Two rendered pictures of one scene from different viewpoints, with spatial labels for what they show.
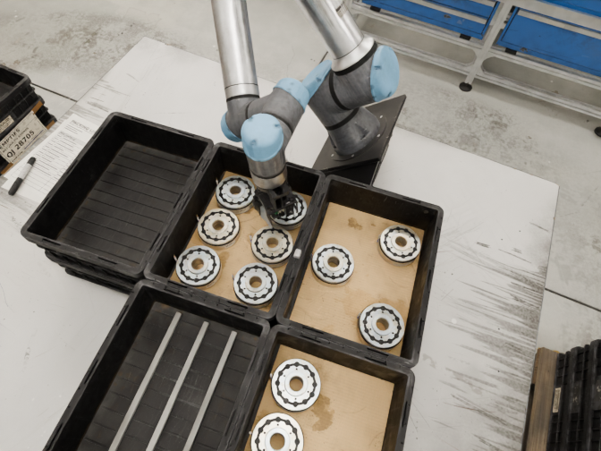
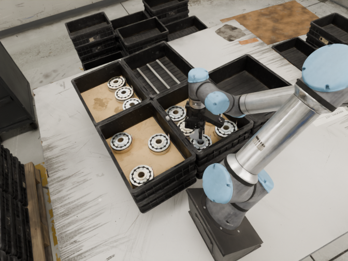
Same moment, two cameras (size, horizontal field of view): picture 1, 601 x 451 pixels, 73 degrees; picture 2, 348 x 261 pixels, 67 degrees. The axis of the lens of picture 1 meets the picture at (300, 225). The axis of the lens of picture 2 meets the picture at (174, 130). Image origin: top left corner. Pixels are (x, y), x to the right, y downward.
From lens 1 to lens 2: 1.12 m
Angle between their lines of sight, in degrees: 64
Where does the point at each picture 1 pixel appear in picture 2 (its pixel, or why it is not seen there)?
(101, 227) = (244, 85)
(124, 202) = not seen: hidden behind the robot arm
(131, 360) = (183, 76)
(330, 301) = (147, 136)
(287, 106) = (205, 89)
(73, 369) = not seen: hidden behind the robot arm
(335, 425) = (112, 112)
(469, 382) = (78, 182)
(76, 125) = (337, 111)
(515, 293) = (76, 244)
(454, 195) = not seen: outside the picture
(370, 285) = (139, 154)
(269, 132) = (192, 72)
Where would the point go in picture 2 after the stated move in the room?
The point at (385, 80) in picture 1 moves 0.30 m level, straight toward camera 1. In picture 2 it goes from (207, 173) to (159, 114)
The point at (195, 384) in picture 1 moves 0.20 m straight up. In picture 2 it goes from (160, 87) to (155, 57)
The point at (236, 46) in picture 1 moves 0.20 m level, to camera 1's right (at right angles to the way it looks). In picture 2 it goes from (265, 92) to (227, 126)
